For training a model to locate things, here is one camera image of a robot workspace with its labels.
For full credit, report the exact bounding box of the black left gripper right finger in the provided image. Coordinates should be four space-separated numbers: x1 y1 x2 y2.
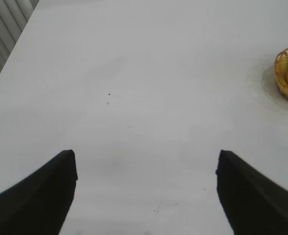
215 149 288 235

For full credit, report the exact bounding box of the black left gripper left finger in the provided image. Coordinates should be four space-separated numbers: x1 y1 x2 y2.
0 149 78 235

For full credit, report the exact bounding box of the yellow woven wicker basket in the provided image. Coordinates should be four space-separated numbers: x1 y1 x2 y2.
274 47 288 106

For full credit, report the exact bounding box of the grey ribbed panel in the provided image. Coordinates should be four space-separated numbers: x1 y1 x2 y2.
0 0 40 96

